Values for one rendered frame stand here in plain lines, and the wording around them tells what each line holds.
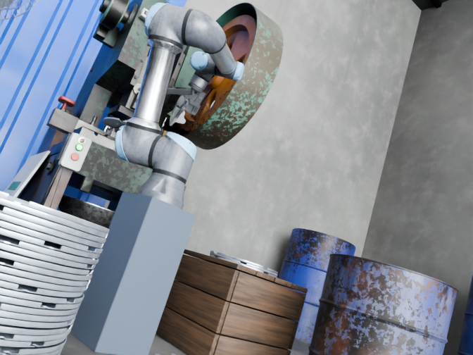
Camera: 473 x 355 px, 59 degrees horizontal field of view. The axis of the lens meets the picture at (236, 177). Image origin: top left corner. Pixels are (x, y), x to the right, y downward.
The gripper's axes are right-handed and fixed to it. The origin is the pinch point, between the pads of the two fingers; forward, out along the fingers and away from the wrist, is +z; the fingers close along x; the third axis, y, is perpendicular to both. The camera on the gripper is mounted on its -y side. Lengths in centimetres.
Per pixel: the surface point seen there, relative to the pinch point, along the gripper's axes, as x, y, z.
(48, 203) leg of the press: -24, -35, 46
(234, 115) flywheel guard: 3.7, 28.3, -17.6
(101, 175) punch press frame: -11.9, -18.9, 31.9
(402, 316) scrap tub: -114, 46, 4
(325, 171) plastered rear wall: 153, 238, -15
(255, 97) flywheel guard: 1.1, 31.7, -30.5
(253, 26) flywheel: 27, 23, -61
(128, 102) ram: 18.5, -15.8, 3.1
